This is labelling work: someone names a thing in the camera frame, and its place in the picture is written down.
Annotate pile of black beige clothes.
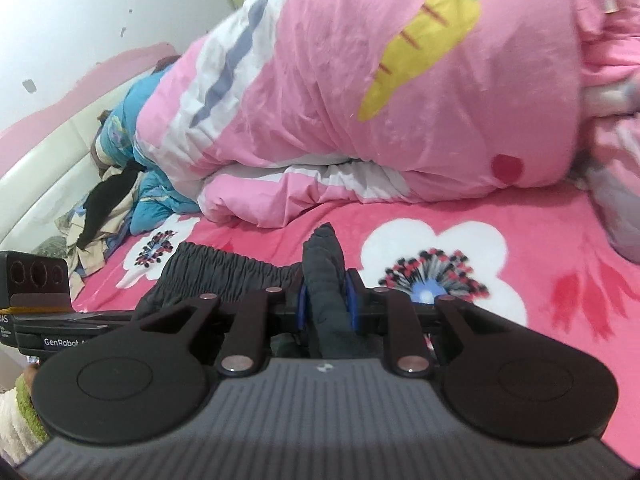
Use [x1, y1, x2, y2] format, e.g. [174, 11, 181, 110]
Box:
[55, 162, 151, 278]

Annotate cream padded headboard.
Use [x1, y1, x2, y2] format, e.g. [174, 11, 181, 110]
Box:
[0, 42, 181, 256]

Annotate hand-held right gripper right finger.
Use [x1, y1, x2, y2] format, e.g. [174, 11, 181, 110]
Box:
[345, 269, 493, 378]

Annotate blue patterned quilt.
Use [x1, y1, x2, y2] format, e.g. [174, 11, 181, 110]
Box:
[92, 65, 201, 236]

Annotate person's left forearm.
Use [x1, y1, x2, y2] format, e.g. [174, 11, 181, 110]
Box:
[0, 360, 51, 478]

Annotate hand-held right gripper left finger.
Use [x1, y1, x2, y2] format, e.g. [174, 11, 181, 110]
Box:
[132, 282, 308, 377]

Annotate pink carrot print quilt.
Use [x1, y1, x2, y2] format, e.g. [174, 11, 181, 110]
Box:
[135, 0, 640, 261]

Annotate pink floral plush blanket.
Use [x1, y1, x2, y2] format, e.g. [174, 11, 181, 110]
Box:
[72, 180, 640, 411]

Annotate dark grey shorts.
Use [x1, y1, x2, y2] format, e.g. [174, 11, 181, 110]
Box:
[131, 222, 396, 361]

